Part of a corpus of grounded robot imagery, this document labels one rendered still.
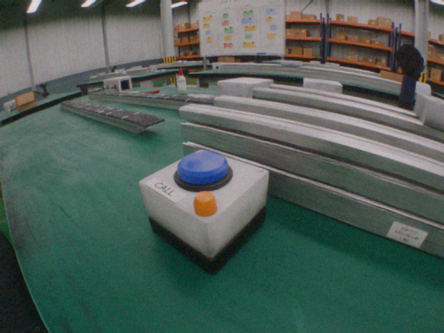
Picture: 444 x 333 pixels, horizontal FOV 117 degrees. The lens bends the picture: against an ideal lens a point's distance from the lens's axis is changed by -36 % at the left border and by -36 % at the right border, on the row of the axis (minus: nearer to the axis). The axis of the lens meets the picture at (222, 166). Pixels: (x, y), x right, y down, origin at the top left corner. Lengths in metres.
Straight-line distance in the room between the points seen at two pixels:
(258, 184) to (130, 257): 0.13
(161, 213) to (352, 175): 0.17
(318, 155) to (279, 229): 0.08
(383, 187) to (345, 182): 0.04
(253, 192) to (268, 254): 0.06
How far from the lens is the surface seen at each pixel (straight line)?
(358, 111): 0.38
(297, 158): 0.21
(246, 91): 0.45
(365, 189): 0.21
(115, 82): 1.30
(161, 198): 0.16
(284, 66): 1.89
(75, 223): 0.27
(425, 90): 4.03
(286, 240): 0.20
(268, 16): 3.36
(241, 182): 0.16
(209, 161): 0.16
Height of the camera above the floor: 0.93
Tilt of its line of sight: 29 degrees down
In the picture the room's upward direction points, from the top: 2 degrees counter-clockwise
